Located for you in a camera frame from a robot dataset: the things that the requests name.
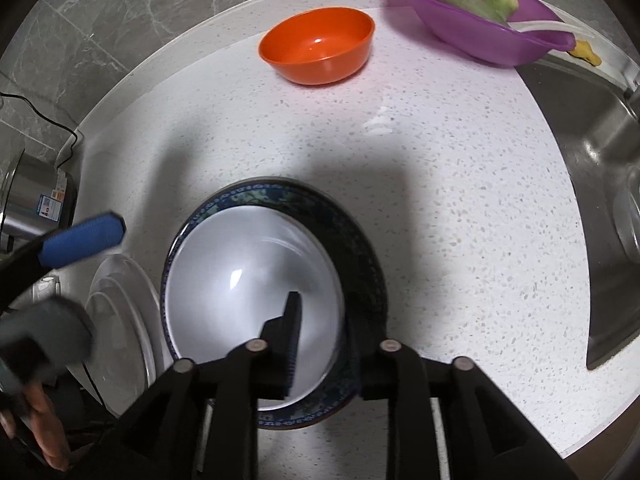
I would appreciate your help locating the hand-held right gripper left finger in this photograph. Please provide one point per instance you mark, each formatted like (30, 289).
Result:
(292, 350)

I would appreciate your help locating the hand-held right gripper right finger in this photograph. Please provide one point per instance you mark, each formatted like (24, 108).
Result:
(357, 360)

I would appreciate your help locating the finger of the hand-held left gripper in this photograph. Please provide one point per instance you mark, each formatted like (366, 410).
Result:
(80, 240)

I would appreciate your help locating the white bowl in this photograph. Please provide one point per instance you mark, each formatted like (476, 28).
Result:
(250, 270)

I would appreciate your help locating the blue patterned bowl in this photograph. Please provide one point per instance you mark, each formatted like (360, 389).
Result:
(362, 260)

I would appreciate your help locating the person's left hand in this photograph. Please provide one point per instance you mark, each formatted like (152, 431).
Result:
(42, 425)

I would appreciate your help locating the stainless steel pot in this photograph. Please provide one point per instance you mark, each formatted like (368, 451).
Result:
(35, 200)

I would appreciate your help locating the orange bowl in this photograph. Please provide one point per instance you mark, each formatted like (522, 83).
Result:
(320, 45)

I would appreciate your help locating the stainless steel sink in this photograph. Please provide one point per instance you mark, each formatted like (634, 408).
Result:
(590, 160)

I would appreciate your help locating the purple plastic basin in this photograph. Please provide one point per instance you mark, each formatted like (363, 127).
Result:
(475, 35)

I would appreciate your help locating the green vegetable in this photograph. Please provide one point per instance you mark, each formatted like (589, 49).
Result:
(480, 2)

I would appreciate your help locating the yellow sponge piece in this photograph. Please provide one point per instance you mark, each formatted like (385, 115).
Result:
(587, 54)

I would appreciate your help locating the white spoon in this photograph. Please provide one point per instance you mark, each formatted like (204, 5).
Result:
(550, 27)

